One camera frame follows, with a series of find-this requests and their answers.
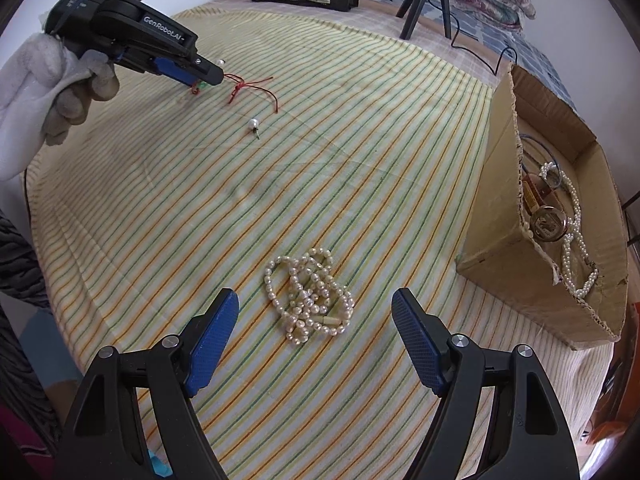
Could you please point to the single pearl earring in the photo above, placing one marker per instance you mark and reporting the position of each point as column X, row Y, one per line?
column 253, row 126

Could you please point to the small pearl strand pile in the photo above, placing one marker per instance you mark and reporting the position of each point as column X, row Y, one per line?
column 315, row 303

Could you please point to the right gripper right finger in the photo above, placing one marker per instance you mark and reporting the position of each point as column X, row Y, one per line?
column 426, row 340

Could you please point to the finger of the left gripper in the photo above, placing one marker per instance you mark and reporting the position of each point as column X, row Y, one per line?
column 168, row 68
column 201, row 70

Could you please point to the green jade red-cord pendant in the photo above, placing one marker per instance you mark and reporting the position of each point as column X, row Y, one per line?
column 240, row 83

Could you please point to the brown leather strap watch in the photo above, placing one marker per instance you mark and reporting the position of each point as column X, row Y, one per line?
column 547, row 222

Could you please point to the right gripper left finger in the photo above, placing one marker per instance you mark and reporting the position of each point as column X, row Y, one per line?
column 204, row 340

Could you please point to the open cardboard box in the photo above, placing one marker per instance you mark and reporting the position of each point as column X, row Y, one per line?
column 575, row 288

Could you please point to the left white gloved hand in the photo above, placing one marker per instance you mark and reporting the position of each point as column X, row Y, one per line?
column 45, row 91

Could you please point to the dark thin bangle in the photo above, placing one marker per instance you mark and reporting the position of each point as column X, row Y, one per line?
column 537, row 152

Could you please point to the blue patterned bed sheet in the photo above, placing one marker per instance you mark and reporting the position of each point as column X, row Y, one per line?
column 520, row 49

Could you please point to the yellow striped bed cloth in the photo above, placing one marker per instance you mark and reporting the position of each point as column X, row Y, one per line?
column 163, row 197

